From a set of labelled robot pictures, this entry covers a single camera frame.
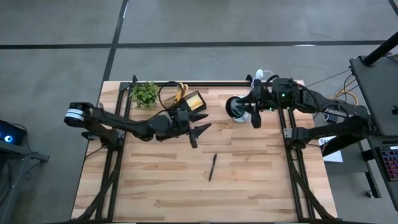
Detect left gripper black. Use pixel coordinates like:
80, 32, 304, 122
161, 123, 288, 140
167, 108, 213, 149

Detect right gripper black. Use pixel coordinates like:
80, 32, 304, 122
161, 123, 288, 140
233, 83, 276, 129

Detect yellow-handled scissors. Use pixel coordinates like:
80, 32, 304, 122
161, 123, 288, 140
174, 82, 190, 105

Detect black mesh desk organizer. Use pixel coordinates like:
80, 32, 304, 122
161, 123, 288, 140
163, 90, 208, 116

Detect white spot lamp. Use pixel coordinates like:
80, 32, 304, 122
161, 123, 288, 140
224, 95, 259, 124

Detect black pen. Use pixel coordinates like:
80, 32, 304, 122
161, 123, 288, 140
208, 152, 218, 182

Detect green plant in white pot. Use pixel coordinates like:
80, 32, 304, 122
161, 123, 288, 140
130, 80, 162, 110

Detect black power strip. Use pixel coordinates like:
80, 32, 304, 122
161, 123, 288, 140
325, 112, 340, 124

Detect white paper sheet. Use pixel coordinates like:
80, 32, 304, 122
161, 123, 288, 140
318, 136, 345, 164

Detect dark grey desk top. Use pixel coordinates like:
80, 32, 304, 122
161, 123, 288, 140
349, 55, 398, 138

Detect black pole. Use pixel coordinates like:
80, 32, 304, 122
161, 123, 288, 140
362, 32, 398, 68

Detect black keyboard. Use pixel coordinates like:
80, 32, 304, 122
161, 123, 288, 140
376, 145, 398, 183

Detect grey metal stand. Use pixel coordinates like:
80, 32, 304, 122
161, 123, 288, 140
0, 139, 50, 223

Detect black computer with blue light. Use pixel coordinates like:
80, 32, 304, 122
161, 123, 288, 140
0, 119, 28, 146

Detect white lamp cable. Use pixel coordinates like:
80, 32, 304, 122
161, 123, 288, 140
251, 68, 274, 90

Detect black metal table frame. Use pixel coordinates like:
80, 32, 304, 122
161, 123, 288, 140
70, 73, 338, 223

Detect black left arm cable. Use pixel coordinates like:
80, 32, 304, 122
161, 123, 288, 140
157, 81, 184, 113

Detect yellow extension cable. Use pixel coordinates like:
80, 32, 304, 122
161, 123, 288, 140
329, 79, 360, 108

